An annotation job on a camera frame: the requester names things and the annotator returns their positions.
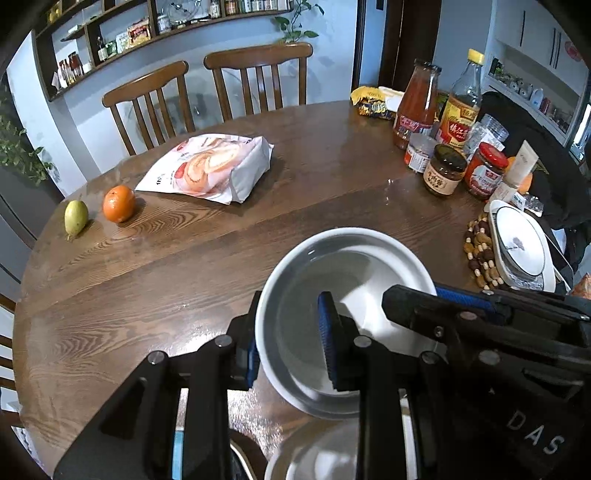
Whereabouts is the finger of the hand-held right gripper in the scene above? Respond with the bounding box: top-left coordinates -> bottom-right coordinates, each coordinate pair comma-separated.
434,285 -> 591,320
381,284 -> 591,358

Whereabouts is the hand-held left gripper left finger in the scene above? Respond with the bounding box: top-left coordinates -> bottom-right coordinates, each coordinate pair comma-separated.
53,291 -> 265,480

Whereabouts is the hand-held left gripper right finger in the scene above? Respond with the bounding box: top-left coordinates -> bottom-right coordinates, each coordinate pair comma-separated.
316,292 -> 467,480

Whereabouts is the small white bowl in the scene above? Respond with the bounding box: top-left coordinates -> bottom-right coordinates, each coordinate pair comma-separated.
255,227 -> 438,420

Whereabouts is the medium white bowl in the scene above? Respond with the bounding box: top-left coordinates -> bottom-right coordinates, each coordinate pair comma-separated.
264,397 -> 419,480

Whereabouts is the white fish-shaped plate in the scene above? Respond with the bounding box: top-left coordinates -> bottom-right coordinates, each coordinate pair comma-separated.
488,199 -> 558,292

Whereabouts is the wooden bead trivet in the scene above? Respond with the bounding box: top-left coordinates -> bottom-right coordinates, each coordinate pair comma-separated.
463,213 -> 506,291

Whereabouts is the clear plastic wrapper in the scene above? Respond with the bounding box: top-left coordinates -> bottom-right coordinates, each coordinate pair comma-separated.
510,191 -> 548,217

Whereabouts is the brown sauce jar black lid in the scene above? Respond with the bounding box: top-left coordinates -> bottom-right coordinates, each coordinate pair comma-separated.
423,144 -> 468,197

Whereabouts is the red chili jar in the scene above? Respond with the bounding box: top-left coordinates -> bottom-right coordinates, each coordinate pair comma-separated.
463,142 -> 509,200

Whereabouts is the cream cosmetic tube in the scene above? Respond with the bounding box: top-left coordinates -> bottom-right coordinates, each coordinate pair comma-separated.
500,140 -> 542,204

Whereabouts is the small white-labelled jar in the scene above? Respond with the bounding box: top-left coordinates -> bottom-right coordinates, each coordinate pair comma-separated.
405,134 -> 438,175

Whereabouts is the black bag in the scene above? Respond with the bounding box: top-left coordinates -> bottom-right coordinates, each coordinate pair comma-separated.
480,91 -> 591,296

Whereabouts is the clear plastic cup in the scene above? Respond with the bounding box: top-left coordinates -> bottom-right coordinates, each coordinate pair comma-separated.
465,113 -> 509,158

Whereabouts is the vinegar bottle with yellow cap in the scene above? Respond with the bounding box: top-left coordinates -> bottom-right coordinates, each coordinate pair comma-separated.
436,48 -> 485,149

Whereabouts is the red sauce bottle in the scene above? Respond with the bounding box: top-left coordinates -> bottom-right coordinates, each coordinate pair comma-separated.
392,58 -> 443,151

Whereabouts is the bread packet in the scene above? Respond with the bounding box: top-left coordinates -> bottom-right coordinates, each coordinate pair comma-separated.
135,134 -> 274,205

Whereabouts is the orange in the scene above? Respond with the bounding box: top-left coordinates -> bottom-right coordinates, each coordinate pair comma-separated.
102,185 -> 136,224

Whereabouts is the yellow snack packet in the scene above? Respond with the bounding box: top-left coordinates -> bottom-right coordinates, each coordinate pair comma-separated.
350,85 -> 407,121

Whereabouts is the green pear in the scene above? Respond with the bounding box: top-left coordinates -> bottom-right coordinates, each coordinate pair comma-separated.
64,199 -> 89,241

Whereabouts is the wooden dining chair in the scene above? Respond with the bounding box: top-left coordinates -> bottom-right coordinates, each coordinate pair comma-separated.
0,292 -> 23,428
102,61 -> 197,157
204,42 -> 314,121

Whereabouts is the dark brown door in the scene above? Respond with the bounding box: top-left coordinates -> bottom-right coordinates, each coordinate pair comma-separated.
353,0 -> 444,93

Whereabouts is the grey refrigerator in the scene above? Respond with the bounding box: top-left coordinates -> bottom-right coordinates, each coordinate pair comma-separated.
0,161 -> 65,296

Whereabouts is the small trailing plant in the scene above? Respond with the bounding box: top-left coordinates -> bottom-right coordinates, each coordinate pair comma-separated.
272,0 -> 324,44

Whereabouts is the long hanging vine plant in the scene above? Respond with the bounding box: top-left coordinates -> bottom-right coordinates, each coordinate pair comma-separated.
0,88 -> 56,185

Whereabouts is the row of spice jars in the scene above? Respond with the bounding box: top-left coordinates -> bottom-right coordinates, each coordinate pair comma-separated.
210,0 -> 291,17

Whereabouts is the row of sauce bottles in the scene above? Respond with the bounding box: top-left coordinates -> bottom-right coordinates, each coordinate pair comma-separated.
56,51 -> 86,86

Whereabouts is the red snack packet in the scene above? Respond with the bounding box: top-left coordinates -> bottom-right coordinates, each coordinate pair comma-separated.
127,19 -> 151,48

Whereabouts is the glass pot lid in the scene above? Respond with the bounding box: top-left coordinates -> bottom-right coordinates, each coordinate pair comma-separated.
167,0 -> 200,25

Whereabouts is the white wall cabinet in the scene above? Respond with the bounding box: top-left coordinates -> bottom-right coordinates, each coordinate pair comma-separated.
480,0 -> 591,153

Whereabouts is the dark wooden wall shelf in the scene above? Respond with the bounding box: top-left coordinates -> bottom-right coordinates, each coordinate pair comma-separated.
32,0 -> 296,103

